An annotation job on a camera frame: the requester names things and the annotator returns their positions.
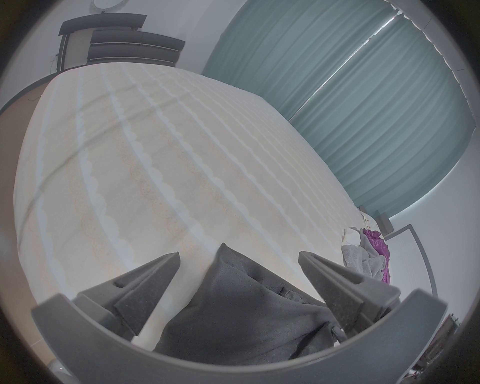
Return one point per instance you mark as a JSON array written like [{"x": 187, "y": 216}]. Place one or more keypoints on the white printed pillow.
[{"x": 365, "y": 221}]

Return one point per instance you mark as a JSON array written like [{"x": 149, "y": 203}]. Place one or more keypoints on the purple satin garment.
[{"x": 377, "y": 243}]

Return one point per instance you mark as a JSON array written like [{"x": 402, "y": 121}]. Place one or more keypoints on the round white-framed mirror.
[{"x": 108, "y": 3}]

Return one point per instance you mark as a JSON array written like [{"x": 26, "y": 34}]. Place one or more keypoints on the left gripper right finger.
[{"x": 356, "y": 296}]

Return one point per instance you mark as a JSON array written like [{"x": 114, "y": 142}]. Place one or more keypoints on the black chest of drawers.
[{"x": 135, "y": 47}]

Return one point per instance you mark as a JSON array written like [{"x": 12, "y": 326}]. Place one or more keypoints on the grey knitted garment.
[{"x": 360, "y": 258}]

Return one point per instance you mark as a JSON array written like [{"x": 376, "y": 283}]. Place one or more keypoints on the white garment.
[{"x": 350, "y": 236}]

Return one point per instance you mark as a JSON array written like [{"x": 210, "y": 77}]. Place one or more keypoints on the bed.
[{"x": 168, "y": 150}]

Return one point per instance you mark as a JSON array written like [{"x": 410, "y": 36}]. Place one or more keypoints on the black T-shirt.
[{"x": 243, "y": 318}]

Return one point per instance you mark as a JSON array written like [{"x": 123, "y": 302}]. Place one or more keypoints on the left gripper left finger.
[{"x": 131, "y": 296}]

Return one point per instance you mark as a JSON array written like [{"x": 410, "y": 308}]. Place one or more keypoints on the black dressing table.
[{"x": 101, "y": 20}]

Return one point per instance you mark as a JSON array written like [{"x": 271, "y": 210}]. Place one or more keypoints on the grey bedside table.
[{"x": 384, "y": 223}]

